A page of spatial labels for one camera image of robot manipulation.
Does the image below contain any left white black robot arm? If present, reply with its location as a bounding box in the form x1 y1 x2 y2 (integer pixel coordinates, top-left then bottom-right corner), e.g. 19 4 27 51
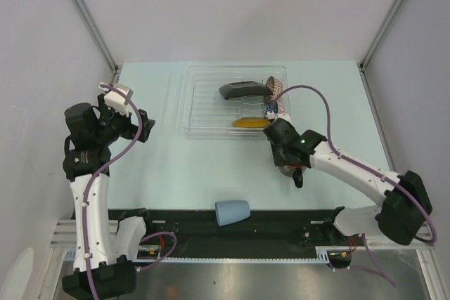
63 90 155 299

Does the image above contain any white slotted cable duct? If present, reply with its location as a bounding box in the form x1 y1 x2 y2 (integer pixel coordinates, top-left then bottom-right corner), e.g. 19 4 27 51
65 245 352 264

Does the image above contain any blue patterned bowl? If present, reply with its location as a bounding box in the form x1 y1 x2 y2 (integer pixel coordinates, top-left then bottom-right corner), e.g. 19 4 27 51
264 101 292 122

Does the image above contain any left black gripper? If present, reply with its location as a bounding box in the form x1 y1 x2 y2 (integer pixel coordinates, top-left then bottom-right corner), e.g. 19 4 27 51
95 93 154 145

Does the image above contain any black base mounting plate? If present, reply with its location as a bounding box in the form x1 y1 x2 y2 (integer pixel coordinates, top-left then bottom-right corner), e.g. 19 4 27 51
105 208 352 259

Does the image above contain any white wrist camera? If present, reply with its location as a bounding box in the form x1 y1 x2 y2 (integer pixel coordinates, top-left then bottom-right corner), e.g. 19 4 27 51
265 111 278 120
99 82 134 117

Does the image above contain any clear wire dish rack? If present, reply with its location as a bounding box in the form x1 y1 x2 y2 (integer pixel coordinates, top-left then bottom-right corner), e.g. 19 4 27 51
181 65 288 138

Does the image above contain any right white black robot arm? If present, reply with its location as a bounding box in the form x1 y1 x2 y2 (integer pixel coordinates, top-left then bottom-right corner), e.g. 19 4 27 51
263 118 432 246

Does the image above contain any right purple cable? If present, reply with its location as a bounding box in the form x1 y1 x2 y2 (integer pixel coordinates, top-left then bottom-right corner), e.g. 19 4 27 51
270 85 437 287

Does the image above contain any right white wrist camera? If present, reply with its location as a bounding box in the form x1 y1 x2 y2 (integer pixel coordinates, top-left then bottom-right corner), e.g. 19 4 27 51
265 111 278 120

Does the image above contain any yellow round plate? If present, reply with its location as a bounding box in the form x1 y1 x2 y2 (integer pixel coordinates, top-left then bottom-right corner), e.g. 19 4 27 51
232 117 271 129

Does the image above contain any light blue plastic cup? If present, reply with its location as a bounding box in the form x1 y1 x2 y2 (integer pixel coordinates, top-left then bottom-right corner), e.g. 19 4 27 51
215 200 251 227

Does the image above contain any red black lacquer cup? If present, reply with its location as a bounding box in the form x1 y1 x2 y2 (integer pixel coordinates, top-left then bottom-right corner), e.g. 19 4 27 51
278 165 307 189

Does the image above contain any aluminium frame rail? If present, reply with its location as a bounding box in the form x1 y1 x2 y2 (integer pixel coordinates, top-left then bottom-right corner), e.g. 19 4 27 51
51 219 431 249

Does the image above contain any beige patterned bowl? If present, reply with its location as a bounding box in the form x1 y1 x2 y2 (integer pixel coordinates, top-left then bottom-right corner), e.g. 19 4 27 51
264 77 284 102

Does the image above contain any black floral square plate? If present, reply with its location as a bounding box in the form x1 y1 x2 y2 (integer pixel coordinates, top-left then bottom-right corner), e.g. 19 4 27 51
219 81 273 100

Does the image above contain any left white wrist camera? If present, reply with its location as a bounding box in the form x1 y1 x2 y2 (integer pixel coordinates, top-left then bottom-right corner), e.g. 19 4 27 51
99 82 134 117

